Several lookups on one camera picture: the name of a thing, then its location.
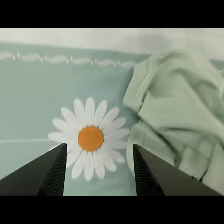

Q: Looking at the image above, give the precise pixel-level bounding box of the pale green shirt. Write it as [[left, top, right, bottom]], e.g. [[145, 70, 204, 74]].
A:
[[122, 49, 224, 196]]

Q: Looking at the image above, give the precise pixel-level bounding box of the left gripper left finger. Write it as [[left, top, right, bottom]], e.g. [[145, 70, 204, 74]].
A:
[[0, 142, 68, 197]]

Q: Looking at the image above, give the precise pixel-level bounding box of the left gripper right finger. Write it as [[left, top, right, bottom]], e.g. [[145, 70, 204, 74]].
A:
[[132, 143, 223, 197]]

